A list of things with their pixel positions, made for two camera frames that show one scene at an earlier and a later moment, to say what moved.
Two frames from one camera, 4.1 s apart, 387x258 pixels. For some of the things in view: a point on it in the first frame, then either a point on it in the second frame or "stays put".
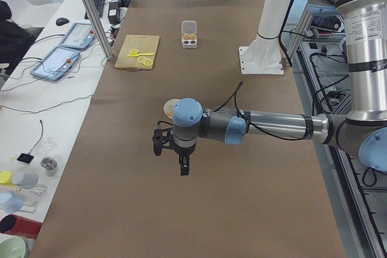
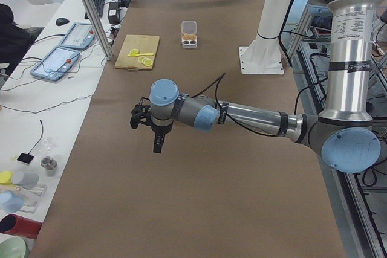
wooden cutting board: [138, 52] stays put
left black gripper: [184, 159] → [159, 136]
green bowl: [13, 247] stays put
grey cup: [26, 180] stays put
